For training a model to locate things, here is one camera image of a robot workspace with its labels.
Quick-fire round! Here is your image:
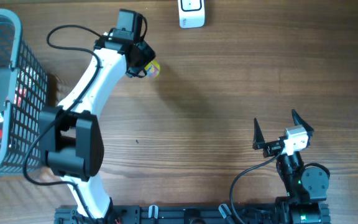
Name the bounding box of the right black camera cable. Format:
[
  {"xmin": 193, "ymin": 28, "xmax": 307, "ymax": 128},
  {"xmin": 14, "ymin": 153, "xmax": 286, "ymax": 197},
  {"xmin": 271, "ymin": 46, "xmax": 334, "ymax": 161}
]
[{"xmin": 229, "ymin": 147, "xmax": 285, "ymax": 224}]

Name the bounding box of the left black camera cable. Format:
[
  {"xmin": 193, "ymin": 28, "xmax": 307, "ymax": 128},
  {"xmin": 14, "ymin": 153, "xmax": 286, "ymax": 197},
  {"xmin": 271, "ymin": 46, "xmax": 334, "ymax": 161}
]
[{"xmin": 22, "ymin": 24, "xmax": 105, "ymax": 223}]

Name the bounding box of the red white small carton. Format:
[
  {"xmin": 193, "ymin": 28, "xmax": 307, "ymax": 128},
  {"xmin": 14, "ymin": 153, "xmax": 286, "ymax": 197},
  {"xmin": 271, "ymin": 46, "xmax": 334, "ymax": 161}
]
[{"xmin": 14, "ymin": 67, "xmax": 39, "ymax": 107}]

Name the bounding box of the white barcode scanner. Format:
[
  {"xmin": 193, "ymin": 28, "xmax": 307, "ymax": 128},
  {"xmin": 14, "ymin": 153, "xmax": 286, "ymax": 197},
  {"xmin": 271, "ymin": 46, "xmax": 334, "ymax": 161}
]
[{"xmin": 178, "ymin": 0, "xmax": 206, "ymax": 29}]

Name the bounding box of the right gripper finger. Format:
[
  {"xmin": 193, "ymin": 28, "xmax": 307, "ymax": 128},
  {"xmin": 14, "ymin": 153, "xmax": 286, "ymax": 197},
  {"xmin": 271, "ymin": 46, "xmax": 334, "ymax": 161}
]
[
  {"xmin": 252, "ymin": 118, "xmax": 265, "ymax": 150},
  {"xmin": 291, "ymin": 109, "xmax": 314, "ymax": 136}
]

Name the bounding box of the grey plastic mesh basket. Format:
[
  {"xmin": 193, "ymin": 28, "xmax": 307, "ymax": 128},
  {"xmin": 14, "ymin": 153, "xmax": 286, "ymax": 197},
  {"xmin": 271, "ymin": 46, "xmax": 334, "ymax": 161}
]
[{"xmin": 0, "ymin": 9, "xmax": 49, "ymax": 176}]

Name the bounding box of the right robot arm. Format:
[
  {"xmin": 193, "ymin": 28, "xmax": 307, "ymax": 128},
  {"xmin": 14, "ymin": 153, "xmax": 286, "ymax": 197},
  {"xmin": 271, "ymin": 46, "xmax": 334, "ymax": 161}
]
[{"xmin": 244, "ymin": 110, "xmax": 331, "ymax": 224}]

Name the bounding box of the black camera cable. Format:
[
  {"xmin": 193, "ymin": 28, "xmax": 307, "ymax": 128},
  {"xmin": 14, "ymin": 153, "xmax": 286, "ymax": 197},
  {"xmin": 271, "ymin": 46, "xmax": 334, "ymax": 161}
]
[
  {"xmin": 229, "ymin": 147, "xmax": 285, "ymax": 224},
  {"xmin": 22, "ymin": 24, "xmax": 105, "ymax": 223}
]

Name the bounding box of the yellow lidded small bottle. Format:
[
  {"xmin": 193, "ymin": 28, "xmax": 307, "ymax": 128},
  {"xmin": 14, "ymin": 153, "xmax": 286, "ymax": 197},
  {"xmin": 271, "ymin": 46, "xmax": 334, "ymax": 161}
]
[{"xmin": 144, "ymin": 59, "xmax": 160, "ymax": 78}]

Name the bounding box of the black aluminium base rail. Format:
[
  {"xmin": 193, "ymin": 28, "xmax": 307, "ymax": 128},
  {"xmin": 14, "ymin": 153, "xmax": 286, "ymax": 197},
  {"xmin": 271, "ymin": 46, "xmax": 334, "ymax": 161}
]
[{"xmin": 54, "ymin": 202, "xmax": 331, "ymax": 224}]

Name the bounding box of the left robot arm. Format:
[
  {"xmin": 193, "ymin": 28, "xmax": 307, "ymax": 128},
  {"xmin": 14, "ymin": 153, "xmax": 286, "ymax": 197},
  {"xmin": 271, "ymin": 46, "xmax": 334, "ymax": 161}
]
[{"xmin": 37, "ymin": 9, "xmax": 159, "ymax": 223}]

